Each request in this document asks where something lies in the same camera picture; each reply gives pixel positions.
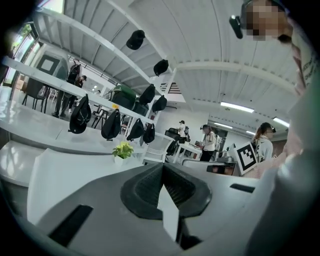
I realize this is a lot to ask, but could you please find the small white table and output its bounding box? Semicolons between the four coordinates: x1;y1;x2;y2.
178;143;203;161

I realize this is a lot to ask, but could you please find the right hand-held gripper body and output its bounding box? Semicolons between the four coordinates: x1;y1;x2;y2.
216;141;258;176

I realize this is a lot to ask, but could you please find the person's right forearm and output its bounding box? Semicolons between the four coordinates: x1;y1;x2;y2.
254;132;301;180

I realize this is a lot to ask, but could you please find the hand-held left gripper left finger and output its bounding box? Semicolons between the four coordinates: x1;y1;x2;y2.
36;162;185;256

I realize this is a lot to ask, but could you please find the person's torso in striped shirt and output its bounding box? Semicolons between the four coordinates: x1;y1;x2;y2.
287;9;320;161

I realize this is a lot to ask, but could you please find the black framed glass window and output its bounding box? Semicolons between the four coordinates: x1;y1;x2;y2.
9;23;41;63

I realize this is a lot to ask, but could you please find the black head-worn camera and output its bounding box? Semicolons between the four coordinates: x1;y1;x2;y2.
229;14;244;40

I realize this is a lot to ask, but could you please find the black metal railing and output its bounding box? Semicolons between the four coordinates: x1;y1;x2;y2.
68;56;118;81

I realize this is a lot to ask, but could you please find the grey machine with white panel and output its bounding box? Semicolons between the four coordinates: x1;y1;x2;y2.
34;49;70;81

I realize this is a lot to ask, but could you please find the black office chair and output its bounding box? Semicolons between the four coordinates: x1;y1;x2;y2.
165;127;181;156

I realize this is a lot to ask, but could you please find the green black duffel bag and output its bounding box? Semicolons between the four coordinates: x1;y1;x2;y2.
104;84;137;110

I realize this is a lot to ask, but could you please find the black striped staircase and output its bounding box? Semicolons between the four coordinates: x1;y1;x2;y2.
159;82;183;96

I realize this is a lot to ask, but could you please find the black metal leg chair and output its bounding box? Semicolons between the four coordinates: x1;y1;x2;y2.
21;78;51;113

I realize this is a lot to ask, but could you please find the white office chair base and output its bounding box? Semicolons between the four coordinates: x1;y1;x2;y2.
144;132;176;163

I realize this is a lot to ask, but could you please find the potted yellow-green plant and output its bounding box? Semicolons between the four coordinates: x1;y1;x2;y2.
111;141;135;166

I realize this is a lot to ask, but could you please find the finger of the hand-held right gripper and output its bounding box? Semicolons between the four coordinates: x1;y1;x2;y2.
206;164;236;176
181;158;226;167

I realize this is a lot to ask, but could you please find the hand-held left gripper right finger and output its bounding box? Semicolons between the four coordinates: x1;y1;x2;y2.
163;162;272;256

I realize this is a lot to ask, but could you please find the white shelving rack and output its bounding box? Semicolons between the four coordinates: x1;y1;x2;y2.
0;7;178;161

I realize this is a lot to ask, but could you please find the person's head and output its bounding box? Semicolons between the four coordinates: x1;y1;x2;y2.
241;0;295;43

